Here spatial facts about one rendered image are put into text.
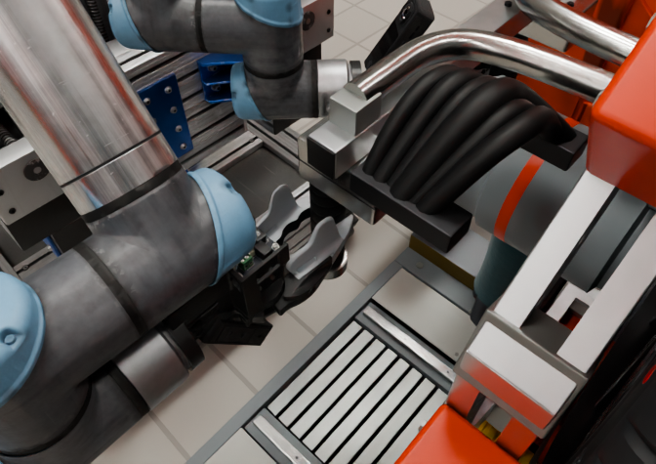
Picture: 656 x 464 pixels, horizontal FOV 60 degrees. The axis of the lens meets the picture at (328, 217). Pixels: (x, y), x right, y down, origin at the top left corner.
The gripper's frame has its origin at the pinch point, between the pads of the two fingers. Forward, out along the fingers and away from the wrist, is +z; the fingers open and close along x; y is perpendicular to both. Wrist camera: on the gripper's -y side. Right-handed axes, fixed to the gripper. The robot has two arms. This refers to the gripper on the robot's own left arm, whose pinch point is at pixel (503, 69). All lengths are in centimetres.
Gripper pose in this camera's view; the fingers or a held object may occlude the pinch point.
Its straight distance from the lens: 79.8
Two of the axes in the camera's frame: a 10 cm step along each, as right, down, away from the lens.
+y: 0.0, 6.3, 7.7
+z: 10.0, -0.4, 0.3
